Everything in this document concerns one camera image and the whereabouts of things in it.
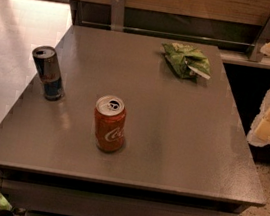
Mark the green jalapeno chip bag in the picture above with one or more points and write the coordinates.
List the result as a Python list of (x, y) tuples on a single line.
[(187, 61)]

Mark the wooden bench with metal brackets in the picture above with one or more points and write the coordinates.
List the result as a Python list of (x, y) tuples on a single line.
[(237, 27)]

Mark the grey square table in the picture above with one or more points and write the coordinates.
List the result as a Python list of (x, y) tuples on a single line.
[(184, 152)]

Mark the red coca-cola can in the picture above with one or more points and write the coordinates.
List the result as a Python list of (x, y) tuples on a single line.
[(110, 114)]

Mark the blue silver energy drink can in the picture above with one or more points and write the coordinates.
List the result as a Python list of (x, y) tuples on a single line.
[(47, 65)]

